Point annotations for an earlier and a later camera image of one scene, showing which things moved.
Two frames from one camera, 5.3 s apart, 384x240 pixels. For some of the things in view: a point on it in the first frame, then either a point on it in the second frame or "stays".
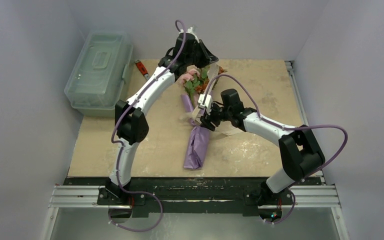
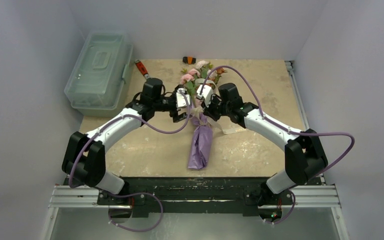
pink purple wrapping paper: x=199 y=139 stays
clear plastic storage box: x=95 y=83 stays
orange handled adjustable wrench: x=143 y=69 stays
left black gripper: x=207 y=57 to x=176 y=117
